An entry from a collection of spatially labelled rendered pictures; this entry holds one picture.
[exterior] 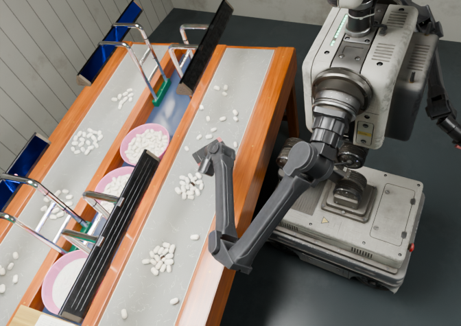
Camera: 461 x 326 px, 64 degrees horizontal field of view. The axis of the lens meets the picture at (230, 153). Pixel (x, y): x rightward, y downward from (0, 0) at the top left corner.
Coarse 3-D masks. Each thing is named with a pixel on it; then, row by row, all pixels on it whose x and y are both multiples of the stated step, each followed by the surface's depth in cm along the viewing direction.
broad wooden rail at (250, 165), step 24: (288, 48) 211; (288, 72) 205; (264, 96) 193; (288, 96) 213; (264, 120) 184; (264, 144) 177; (240, 168) 170; (264, 168) 184; (240, 192) 162; (240, 216) 157; (216, 264) 146; (192, 288) 142; (216, 288) 140; (192, 312) 137; (216, 312) 144
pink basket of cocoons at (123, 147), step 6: (138, 126) 199; (144, 126) 199; (150, 126) 199; (156, 126) 198; (162, 126) 195; (132, 132) 198; (138, 132) 200; (126, 138) 197; (132, 138) 199; (168, 138) 189; (126, 144) 197; (168, 144) 188; (120, 150) 191; (162, 156) 187; (126, 162) 186
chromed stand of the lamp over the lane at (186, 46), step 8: (184, 24) 184; (192, 24) 182; (200, 24) 181; (208, 24) 180; (184, 32) 188; (184, 40) 191; (168, 48) 178; (176, 48) 176; (184, 48) 174; (192, 48) 173; (200, 48) 171; (184, 56) 193; (192, 56) 200; (176, 64) 185
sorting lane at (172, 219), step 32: (224, 64) 219; (256, 64) 213; (224, 96) 203; (256, 96) 198; (192, 128) 194; (224, 128) 189; (192, 160) 182; (160, 192) 174; (160, 224) 164; (192, 224) 161; (192, 256) 152; (128, 288) 150; (160, 288) 147; (128, 320) 143; (160, 320) 140
